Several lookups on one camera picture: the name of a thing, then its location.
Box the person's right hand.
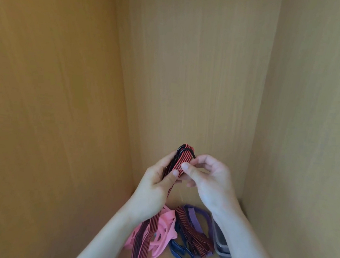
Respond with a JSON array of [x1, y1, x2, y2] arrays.
[[176, 152, 245, 218]]

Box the person's left hand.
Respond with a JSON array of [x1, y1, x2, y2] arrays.
[[126, 147, 186, 225]]

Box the red black striped bungee strap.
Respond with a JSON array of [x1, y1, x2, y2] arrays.
[[131, 140, 226, 258]]

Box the black metal hook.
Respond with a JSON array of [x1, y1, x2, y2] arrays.
[[169, 143, 197, 169]]

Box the person's left forearm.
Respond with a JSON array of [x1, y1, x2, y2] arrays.
[[71, 198, 152, 258]]

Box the person's right forearm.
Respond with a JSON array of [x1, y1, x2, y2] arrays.
[[206, 201, 292, 258]]

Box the purple resistance band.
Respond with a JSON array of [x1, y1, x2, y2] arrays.
[[179, 204, 219, 258]]

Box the pink resistance band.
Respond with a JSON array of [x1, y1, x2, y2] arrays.
[[122, 202, 181, 258]]

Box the blue resistance band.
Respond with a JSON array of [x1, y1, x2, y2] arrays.
[[168, 220, 200, 258]]

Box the grey plastic container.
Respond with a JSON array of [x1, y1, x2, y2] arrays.
[[208, 217, 236, 258]]

